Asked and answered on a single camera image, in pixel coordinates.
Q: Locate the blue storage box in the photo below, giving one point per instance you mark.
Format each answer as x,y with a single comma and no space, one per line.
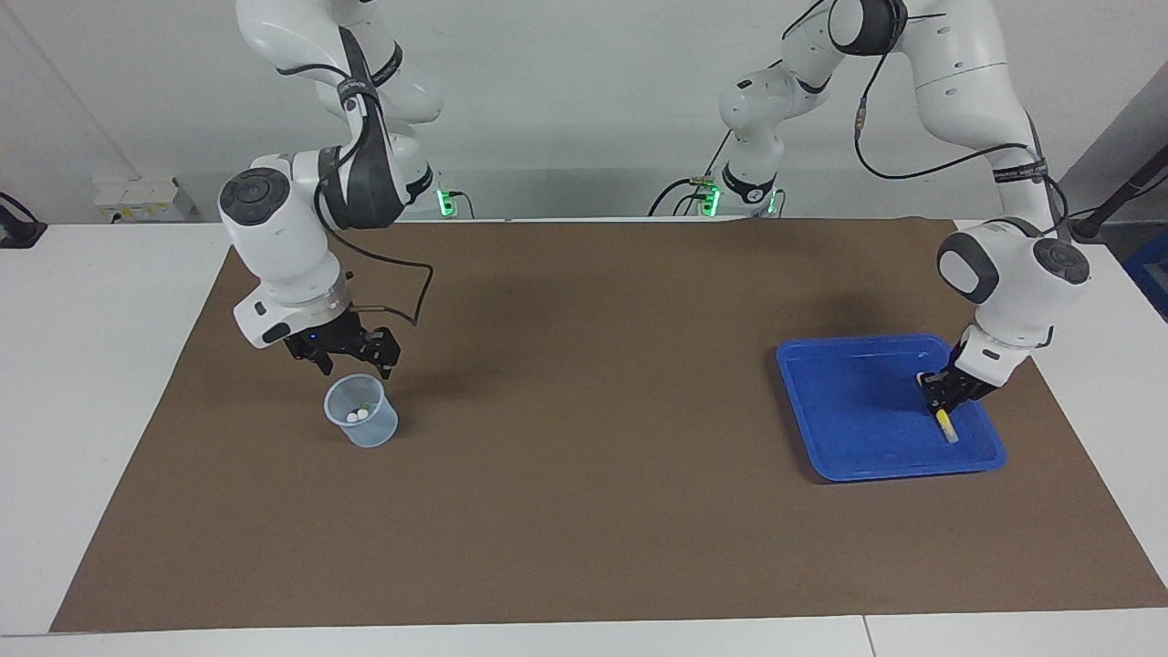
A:
1152,274

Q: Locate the black tripod pole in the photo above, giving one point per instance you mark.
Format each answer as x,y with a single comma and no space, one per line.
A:
1118,201

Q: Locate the blue plastic tray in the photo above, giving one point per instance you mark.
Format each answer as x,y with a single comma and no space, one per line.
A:
867,411

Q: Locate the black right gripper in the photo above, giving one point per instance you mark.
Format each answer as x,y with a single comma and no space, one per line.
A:
328,338

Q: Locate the white power strip box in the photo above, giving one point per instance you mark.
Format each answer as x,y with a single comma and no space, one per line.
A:
141,201

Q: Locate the translucent plastic cup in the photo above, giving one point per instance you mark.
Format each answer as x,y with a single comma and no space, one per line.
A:
370,433

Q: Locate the black stand base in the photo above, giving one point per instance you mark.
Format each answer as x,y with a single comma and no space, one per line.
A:
18,233

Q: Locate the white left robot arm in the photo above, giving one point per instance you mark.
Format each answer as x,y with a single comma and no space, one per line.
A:
967,82

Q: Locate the brown table mat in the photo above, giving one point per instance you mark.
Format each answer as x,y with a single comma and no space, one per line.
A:
547,511

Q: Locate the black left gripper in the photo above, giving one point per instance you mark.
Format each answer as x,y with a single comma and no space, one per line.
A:
967,381

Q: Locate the yellow pen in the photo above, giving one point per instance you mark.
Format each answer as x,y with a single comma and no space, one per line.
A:
949,429

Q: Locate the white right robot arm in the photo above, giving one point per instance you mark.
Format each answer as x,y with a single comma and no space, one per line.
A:
283,246

